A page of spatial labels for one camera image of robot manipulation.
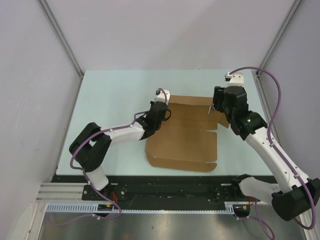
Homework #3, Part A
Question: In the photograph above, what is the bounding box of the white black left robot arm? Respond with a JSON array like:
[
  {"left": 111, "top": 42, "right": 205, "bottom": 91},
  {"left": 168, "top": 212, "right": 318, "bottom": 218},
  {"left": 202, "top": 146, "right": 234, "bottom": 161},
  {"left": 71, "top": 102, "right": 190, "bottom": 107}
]
[{"left": 69, "top": 100, "right": 171, "bottom": 200}]

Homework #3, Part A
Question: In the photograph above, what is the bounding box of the brown cardboard box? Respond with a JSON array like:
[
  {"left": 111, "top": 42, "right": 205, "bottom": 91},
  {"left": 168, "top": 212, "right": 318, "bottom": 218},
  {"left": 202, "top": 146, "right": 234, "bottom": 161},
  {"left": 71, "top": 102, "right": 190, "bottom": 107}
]
[{"left": 145, "top": 95, "right": 230, "bottom": 173}]

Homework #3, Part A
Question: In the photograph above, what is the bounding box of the aluminium right side rail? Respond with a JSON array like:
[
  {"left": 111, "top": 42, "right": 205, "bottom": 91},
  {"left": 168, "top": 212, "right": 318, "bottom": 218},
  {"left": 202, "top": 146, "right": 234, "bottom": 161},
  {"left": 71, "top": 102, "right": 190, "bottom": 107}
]
[{"left": 251, "top": 70, "right": 280, "bottom": 142}]

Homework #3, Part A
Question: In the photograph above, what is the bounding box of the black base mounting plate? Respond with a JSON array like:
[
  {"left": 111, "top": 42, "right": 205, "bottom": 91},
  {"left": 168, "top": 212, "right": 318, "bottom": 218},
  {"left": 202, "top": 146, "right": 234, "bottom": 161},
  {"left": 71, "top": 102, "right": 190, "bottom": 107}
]
[{"left": 51, "top": 174, "right": 277, "bottom": 203}]

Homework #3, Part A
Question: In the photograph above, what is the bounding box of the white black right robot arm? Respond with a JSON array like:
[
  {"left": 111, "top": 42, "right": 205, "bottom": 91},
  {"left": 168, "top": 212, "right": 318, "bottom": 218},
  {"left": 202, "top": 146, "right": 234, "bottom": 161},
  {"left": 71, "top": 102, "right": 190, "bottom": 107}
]
[{"left": 212, "top": 86, "right": 320, "bottom": 221}]

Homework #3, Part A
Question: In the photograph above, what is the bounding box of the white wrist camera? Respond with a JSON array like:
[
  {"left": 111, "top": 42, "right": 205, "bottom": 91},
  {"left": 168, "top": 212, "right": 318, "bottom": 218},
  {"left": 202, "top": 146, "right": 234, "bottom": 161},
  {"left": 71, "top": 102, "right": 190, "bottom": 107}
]
[
  {"left": 224, "top": 72, "right": 245, "bottom": 87},
  {"left": 150, "top": 87, "right": 171, "bottom": 105}
]

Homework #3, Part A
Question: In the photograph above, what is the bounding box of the grey slotted cable duct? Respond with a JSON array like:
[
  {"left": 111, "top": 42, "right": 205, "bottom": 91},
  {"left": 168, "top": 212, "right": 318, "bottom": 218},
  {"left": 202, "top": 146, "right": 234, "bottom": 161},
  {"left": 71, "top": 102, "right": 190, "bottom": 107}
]
[{"left": 46, "top": 202, "right": 250, "bottom": 214}]

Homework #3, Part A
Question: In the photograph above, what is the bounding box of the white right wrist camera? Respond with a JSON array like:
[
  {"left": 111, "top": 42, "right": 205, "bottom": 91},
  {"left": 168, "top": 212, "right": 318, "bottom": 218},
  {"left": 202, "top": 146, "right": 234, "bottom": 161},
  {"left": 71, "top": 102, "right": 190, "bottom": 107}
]
[{"left": 224, "top": 72, "right": 245, "bottom": 87}]

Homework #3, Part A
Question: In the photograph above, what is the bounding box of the aluminium frame post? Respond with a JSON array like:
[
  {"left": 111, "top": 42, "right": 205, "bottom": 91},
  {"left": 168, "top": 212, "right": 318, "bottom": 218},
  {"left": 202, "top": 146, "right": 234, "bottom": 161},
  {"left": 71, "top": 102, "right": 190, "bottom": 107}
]
[
  {"left": 259, "top": 0, "right": 305, "bottom": 69},
  {"left": 37, "top": 0, "right": 84, "bottom": 79}
]

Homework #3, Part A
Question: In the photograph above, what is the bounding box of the aluminium frame post left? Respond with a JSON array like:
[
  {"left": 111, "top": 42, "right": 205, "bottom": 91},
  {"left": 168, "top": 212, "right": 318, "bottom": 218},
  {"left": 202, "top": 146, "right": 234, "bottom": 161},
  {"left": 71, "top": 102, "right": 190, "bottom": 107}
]
[{"left": 37, "top": 0, "right": 84, "bottom": 79}]

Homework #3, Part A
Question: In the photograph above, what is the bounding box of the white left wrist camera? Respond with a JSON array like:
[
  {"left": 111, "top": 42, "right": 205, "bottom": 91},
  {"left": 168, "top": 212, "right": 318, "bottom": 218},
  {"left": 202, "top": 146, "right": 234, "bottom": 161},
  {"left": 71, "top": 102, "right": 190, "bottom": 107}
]
[{"left": 150, "top": 87, "right": 171, "bottom": 105}]

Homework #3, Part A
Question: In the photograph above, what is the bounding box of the aluminium frame post right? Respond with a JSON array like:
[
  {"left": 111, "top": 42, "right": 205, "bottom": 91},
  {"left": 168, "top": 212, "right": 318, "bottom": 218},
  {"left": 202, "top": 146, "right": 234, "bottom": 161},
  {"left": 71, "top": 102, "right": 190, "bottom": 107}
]
[{"left": 259, "top": 0, "right": 305, "bottom": 69}]

